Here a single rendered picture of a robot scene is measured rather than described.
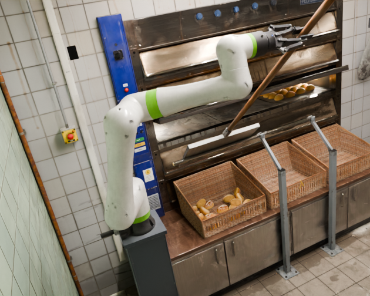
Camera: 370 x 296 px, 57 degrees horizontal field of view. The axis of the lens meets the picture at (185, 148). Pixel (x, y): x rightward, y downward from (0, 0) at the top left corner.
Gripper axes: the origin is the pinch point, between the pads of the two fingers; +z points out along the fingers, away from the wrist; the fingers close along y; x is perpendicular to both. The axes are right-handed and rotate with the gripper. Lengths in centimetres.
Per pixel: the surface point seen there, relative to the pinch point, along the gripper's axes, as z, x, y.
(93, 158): -81, -140, -26
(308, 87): 132, -151, -35
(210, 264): -27, -155, 74
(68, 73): -82, -100, -72
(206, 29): 22, -94, -80
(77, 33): -69, -86, -90
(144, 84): -33, -113, -58
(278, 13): 87, -92, -80
